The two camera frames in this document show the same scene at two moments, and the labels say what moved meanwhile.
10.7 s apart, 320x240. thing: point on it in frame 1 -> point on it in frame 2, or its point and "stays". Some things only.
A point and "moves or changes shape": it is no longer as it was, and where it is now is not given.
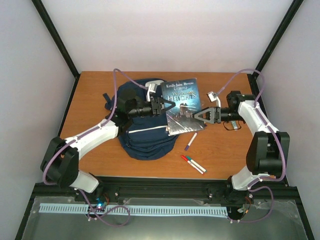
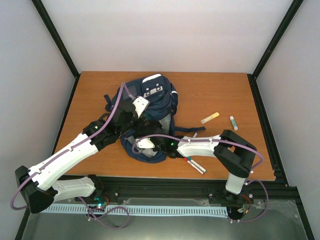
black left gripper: (156, 105) -> (139, 127)
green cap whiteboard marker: (193, 162) stays
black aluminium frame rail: (171, 186) stays
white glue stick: (235, 126) stays
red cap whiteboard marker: (192, 165) stays
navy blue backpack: (144, 138) moves or changes shape
